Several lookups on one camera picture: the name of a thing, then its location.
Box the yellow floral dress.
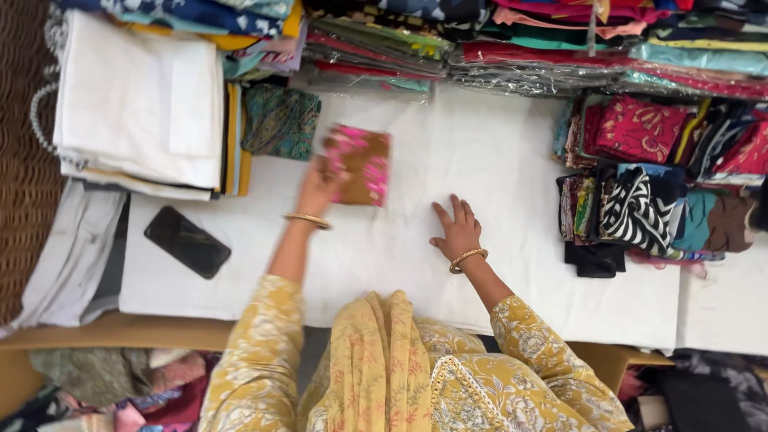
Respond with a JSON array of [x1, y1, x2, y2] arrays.
[[198, 274, 636, 432]]

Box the teal patterned folded fabric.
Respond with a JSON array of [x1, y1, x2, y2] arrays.
[[241, 83, 322, 162]]

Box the yellow printed scarf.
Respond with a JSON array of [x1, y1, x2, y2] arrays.
[[296, 289, 434, 432]]

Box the grey cloth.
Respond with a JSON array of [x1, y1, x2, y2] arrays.
[[0, 179, 131, 340]]

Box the person's left hand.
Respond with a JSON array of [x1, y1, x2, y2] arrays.
[[295, 154, 350, 219]]

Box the white beaded cord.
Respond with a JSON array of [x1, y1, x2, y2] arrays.
[[29, 2, 90, 172]]

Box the black folded fabric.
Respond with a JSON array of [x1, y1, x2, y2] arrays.
[[563, 240, 628, 280]]

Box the person's right hand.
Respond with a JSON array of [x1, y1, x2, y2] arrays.
[[429, 193, 484, 262]]

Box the large stack of wrapped fabrics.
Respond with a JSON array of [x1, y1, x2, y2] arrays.
[[449, 0, 768, 102]]

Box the black smartphone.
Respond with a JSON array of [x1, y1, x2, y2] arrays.
[[143, 205, 232, 280]]

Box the row of mixed folded fabrics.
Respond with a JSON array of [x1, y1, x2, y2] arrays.
[[556, 163, 768, 265]]

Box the heap of dark fabrics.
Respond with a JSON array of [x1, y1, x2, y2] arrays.
[[617, 348, 768, 432]]

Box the brown woven mat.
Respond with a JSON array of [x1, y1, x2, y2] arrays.
[[0, 0, 67, 326]]

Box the black white striped fabric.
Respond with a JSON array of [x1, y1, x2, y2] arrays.
[[599, 167, 681, 258]]

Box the stack of white folded cloths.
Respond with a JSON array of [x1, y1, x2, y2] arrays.
[[52, 8, 225, 202]]

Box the row of red printed fabrics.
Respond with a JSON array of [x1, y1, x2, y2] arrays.
[[551, 94, 768, 187]]

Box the yellow folded fabrics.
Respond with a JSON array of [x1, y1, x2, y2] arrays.
[[220, 82, 253, 198]]

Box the white table sheet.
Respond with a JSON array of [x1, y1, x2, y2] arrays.
[[118, 83, 682, 351]]

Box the brown pink fabric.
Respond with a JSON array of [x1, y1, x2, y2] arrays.
[[323, 124, 392, 208]]

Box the gold bangle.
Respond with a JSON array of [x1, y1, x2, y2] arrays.
[[282, 212, 332, 230], [449, 248, 490, 276]]

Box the pile of blue printed fabrics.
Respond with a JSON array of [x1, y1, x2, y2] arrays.
[[57, 0, 309, 82]]

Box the heap of loose coloured fabrics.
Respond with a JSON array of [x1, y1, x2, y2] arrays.
[[0, 347, 222, 432]]

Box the stack of plastic wrapped fabrics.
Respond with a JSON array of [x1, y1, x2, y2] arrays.
[[300, 0, 454, 96]]

